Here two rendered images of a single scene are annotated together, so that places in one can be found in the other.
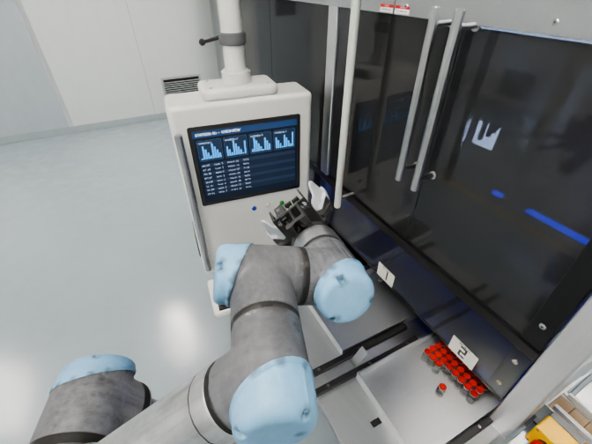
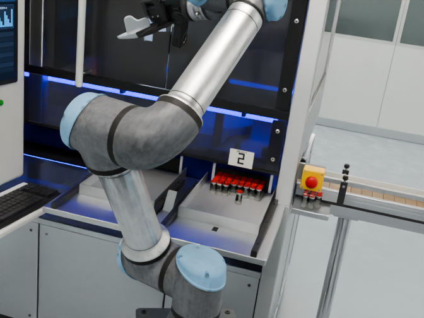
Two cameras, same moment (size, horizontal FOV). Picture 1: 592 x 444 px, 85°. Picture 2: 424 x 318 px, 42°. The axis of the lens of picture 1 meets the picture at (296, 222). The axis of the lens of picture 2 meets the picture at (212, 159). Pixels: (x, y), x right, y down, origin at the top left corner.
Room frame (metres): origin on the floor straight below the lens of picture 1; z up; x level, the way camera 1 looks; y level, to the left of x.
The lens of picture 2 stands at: (-0.56, 0.97, 1.65)
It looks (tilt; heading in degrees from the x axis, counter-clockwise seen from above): 20 degrees down; 310
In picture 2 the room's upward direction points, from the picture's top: 7 degrees clockwise
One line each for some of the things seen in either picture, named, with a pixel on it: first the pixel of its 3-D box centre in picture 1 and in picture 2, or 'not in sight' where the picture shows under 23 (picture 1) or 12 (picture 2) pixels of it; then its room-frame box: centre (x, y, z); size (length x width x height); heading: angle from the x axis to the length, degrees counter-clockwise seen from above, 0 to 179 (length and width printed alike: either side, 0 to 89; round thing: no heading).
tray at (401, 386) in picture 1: (428, 387); (230, 200); (0.47, -0.40, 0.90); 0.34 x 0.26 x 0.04; 117
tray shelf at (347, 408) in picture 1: (373, 355); (175, 204); (0.59, -0.26, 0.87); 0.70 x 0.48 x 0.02; 27
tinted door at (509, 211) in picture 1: (506, 194); (238, 10); (0.59, -0.45, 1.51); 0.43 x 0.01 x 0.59; 27
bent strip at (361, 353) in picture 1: (345, 364); (164, 206); (0.54, -0.16, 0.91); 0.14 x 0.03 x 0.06; 116
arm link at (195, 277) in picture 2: not in sight; (197, 279); (0.15, 0.12, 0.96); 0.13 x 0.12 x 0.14; 10
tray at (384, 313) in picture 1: (360, 305); (136, 179); (0.77, -0.24, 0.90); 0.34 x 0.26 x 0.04; 117
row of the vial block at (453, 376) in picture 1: (450, 373); (236, 189); (0.51, -0.48, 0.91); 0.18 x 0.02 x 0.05; 27
